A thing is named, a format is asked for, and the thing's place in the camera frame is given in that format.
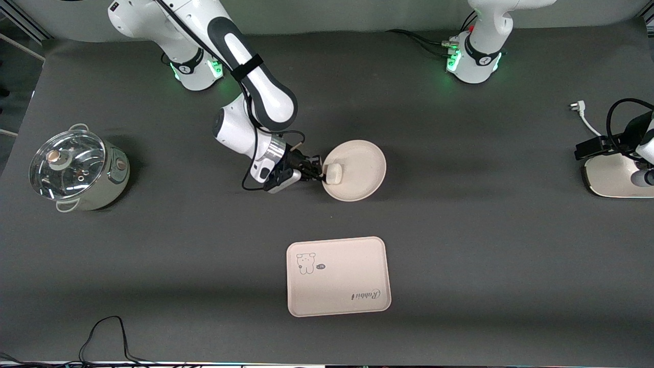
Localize round cream plate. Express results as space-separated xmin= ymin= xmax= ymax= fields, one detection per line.
xmin=321 ymin=139 xmax=387 ymax=202

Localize cream tray with rabbit print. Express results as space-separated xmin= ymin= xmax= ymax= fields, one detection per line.
xmin=286 ymin=236 xmax=392 ymax=318

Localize cream appliance base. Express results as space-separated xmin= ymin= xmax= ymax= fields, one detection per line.
xmin=582 ymin=152 xmax=654 ymax=199

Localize pale green electric pot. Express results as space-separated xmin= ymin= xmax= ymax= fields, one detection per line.
xmin=29 ymin=123 xmax=131 ymax=213

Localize glass pot lid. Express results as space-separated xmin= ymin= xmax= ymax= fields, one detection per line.
xmin=29 ymin=129 xmax=107 ymax=200

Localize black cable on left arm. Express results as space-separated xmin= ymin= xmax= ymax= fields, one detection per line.
xmin=606 ymin=98 xmax=654 ymax=150

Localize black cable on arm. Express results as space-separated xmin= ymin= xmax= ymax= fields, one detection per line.
xmin=153 ymin=0 xmax=307 ymax=193
xmin=606 ymin=98 xmax=654 ymax=150

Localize white power cable with plug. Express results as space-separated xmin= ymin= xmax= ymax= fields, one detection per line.
xmin=569 ymin=101 xmax=604 ymax=138

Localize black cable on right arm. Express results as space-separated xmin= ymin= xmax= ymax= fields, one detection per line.
xmin=153 ymin=0 xmax=307 ymax=193

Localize black cables at left arm base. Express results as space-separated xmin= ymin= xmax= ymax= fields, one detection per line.
xmin=385 ymin=10 xmax=479 ymax=58

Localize thin black loose cable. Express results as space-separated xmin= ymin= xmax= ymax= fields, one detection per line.
xmin=0 ymin=315 xmax=155 ymax=368

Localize aluminium frame rail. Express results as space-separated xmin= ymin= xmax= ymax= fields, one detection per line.
xmin=0 ymin=0 xmax=53 ymax=45

